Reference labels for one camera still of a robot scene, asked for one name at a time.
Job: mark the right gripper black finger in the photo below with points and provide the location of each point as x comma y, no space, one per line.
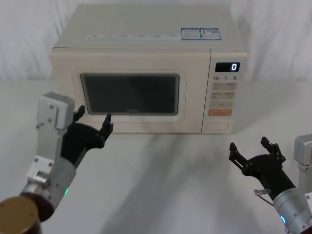
237,158
274,151

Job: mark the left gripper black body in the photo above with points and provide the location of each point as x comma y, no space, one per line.
78,141

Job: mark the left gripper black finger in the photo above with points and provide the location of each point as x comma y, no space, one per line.
79,113
106,131

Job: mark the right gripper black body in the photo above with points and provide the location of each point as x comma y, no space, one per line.
268,170

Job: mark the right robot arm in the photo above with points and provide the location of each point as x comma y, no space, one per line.
290,202

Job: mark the oven control panel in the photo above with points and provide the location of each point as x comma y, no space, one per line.
223,97

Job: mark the white table cloth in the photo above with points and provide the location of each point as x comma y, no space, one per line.
158,182

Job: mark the cream microwave oven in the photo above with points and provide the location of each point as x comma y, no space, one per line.
136,58

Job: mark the white curtain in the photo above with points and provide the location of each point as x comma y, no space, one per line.
29,36

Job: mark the blue white label sticker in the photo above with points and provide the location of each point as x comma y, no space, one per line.
192,33

